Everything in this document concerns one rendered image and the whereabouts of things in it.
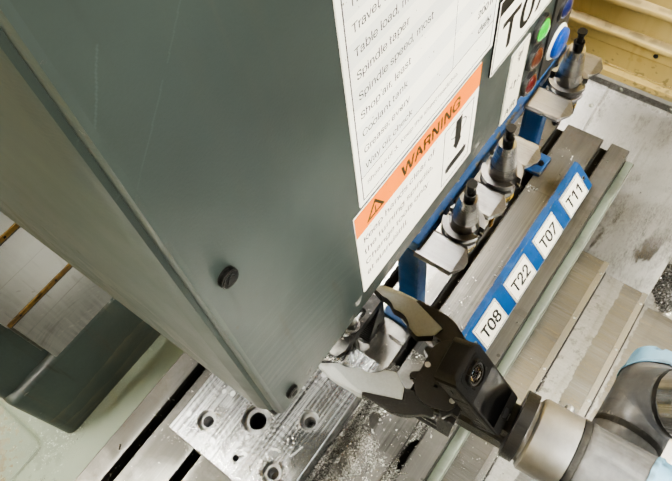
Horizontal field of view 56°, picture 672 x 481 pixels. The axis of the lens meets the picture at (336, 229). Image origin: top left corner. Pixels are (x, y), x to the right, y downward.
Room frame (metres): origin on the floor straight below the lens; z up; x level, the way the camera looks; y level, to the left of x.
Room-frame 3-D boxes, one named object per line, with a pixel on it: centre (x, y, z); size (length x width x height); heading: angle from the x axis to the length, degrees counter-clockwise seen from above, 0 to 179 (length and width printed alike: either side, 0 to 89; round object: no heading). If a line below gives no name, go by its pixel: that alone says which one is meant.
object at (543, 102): (0.64, -0.39, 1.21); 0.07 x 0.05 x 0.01; 44
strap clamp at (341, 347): (0.42, 0.00, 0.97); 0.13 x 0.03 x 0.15; 134
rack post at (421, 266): (0.46, -0.11, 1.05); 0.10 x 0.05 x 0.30; 44
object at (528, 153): (0.57, -0.31, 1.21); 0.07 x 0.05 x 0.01; 44
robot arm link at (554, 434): (0.11, -0.16, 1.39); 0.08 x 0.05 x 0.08; 138
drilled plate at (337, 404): (0.33, 0.16, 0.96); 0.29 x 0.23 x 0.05; 134
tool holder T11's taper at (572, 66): (0.68, -0.43, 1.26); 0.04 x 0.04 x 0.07
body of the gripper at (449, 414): (0.16, -0.10, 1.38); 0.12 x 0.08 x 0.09; 48
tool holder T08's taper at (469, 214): (0.45, -0.19, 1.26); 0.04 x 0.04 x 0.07
